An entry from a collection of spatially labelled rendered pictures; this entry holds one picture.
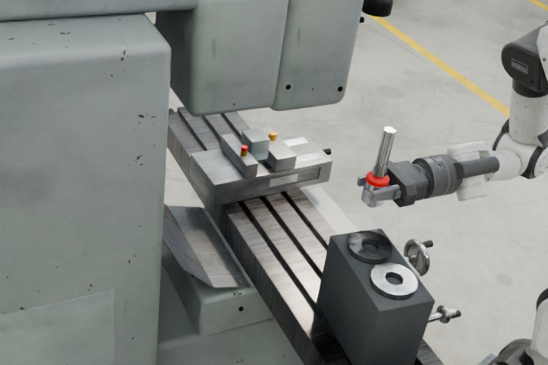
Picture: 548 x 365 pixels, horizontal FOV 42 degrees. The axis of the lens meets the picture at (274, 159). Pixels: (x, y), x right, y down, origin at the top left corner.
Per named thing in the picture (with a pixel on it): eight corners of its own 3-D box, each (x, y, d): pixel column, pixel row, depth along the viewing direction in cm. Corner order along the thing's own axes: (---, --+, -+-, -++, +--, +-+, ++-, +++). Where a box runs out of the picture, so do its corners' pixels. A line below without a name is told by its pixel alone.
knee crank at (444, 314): (452, 309, 225) (457, 295, 221) (464, 323, 220) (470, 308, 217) (395, 326, 215) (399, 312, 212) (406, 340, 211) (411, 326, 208)
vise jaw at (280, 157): (267, 138, 196) (270, 126, 194) (295, 168, 186) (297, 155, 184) (249, 142, 194) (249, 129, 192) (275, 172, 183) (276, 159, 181)
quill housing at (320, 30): (304, 66, 174) (325, -66, 156) (348, 107, 159) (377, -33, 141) (232, 74, 166) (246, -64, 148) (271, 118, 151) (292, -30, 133)
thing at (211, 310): (313, 215, 215) (320, 182, 209) (376, 292, 190) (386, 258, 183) (152, 248, 194) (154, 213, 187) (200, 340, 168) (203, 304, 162)
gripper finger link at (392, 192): (372, 189, 143) (398, 184, 145) (369, 201, 144) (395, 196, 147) (376, 193, 141) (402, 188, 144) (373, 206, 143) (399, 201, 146)
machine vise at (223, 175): (301, 153, 206) (307, 120, 200) (329, 182, 195) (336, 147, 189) (188, 175, 190) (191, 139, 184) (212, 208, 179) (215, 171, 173)
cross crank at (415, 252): (412, 257, 229) (421, 228, 223) (435, 281, 221) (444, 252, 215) (371, 267, 223) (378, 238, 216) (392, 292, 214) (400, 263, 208)
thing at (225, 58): (230, 59, 165) (241, -54, 151) (276, 109, 148) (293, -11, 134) (151, 66, 157) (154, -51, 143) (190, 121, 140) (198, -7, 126)
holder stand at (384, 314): (364, 292, 160) (382, 222, 149) (413, 368, 143) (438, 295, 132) (315, 301, 156) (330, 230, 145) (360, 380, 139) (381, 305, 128)
